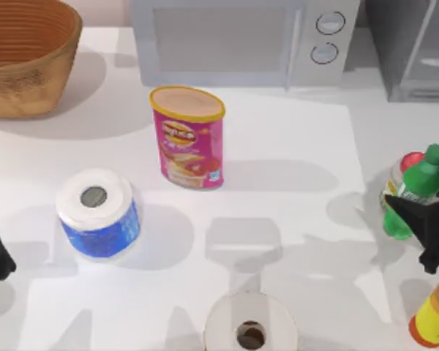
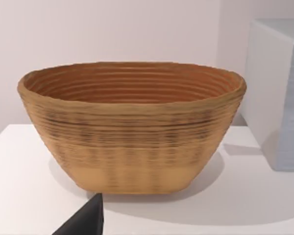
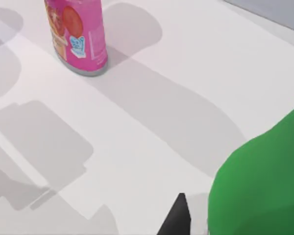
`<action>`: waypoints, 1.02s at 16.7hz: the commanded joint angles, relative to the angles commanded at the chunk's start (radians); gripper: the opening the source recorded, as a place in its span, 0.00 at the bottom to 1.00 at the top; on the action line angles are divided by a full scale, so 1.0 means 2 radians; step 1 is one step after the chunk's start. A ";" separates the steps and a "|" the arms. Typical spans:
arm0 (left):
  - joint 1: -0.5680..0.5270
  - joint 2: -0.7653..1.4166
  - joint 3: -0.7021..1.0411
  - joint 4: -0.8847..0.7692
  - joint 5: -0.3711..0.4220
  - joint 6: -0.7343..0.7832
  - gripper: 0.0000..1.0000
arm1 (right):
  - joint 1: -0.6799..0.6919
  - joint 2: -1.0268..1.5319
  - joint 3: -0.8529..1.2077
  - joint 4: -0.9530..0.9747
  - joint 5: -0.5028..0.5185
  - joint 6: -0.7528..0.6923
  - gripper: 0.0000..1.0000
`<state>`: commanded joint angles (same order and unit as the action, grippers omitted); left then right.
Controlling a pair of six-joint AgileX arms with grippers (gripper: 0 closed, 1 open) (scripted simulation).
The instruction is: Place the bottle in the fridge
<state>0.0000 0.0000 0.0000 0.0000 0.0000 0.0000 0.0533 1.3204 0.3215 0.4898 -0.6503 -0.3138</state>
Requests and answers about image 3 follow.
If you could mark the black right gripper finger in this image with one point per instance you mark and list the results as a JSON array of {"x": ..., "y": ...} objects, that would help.
[{"x": 178, "y": 220}]

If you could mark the green bottle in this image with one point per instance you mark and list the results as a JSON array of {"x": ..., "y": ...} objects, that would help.
[{"x": 259, "y": 181}]

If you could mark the pink can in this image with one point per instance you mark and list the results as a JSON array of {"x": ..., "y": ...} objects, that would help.
[{"x": 78, "y": 36}]

